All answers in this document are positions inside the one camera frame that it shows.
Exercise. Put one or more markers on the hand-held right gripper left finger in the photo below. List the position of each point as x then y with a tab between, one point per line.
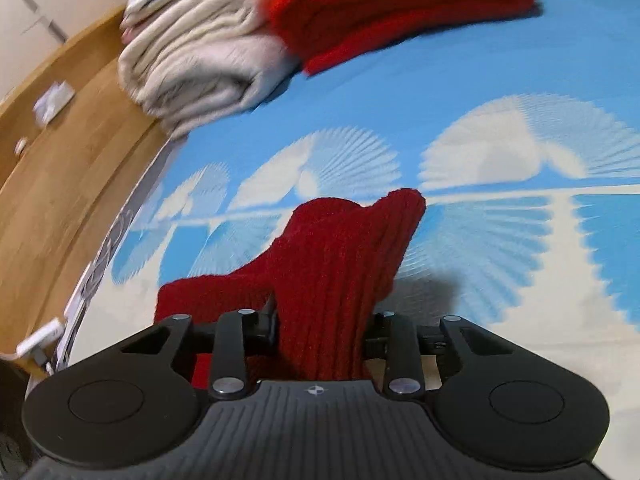
260	329

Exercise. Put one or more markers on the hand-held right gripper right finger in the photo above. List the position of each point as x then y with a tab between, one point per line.
381	332

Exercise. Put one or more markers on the dark red knit garment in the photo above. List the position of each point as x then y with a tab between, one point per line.
330	280

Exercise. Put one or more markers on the grey mattress with striped piping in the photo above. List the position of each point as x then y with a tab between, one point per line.
115	240

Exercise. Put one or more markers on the blue white printed bedsheet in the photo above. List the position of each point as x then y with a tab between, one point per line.
475	150

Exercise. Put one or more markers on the white plug adapter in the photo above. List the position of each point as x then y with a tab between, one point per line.
37	340

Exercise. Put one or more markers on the folded beige blanket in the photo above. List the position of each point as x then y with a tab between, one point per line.
200	65

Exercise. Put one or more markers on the folded bright red knit garment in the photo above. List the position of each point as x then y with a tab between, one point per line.
390	5

